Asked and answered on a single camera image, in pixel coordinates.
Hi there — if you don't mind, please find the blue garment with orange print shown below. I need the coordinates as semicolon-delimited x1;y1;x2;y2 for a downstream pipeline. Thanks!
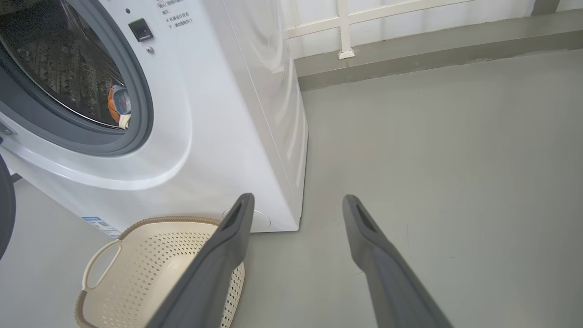
107;84;133;129

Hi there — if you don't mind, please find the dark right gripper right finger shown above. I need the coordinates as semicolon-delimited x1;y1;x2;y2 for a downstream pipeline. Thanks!
342;195;455;328

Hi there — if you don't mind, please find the round white filter cover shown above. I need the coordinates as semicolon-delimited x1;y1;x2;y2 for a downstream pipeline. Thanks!
222;209;271;233

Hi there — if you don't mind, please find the black door latch socket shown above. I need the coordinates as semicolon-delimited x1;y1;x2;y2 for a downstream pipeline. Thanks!
128;18;154;42

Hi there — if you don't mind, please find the white metal railing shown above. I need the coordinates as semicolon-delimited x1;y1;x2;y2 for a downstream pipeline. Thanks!
281;0;479;60

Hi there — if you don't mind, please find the perforated steel washer drum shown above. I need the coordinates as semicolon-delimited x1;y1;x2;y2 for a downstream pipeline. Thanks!
0;0;130;130

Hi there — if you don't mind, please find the dark round washer door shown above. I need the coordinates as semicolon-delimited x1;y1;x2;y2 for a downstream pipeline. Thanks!
0;154;17;261

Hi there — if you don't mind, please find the cream perforated laundry basket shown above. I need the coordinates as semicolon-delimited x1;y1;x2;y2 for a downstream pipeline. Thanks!
74;216;246;328

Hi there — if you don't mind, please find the blue energy label sticker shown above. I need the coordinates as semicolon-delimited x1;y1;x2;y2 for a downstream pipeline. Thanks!
82;216;123;238

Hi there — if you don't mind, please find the white front-load washing machine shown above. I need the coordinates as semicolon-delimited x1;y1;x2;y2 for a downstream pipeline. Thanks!
0;0;309;237

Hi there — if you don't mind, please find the grey rubber door gasket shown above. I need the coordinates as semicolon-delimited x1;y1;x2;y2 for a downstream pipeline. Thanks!
0;0;154;157

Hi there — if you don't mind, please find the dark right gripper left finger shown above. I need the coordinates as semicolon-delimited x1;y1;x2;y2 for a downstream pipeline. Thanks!
147;193;255;328

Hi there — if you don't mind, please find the small printed text label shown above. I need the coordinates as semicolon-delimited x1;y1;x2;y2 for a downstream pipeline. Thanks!
156;0;195;31

